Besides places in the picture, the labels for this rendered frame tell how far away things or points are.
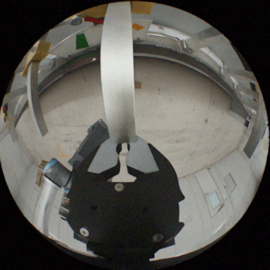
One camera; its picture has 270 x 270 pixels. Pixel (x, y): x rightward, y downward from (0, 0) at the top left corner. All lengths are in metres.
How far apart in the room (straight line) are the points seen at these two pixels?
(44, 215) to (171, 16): 1.09
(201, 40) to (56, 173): 0.82
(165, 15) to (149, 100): 0.87
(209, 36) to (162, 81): 0.86
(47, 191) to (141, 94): 1.18
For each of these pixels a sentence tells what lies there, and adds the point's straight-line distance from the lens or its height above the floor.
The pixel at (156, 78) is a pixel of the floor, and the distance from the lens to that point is 1.00.
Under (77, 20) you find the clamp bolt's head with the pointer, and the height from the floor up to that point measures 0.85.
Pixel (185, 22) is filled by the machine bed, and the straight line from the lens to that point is 0.52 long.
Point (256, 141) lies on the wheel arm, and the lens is 0.23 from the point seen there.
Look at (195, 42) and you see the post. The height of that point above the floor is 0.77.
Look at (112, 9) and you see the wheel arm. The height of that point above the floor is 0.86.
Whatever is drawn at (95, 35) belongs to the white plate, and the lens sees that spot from 0.26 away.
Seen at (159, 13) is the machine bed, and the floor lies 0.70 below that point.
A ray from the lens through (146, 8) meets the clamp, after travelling 0.20.
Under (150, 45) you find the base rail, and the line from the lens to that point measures 0.30.
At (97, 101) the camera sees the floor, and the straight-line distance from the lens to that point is 1.02.
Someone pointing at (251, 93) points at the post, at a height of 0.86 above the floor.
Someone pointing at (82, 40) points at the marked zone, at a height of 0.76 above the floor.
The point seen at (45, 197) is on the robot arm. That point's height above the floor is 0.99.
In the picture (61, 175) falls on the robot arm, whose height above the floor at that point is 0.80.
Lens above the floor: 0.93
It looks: 57 degrees down
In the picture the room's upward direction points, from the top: 175 degrees clockwise
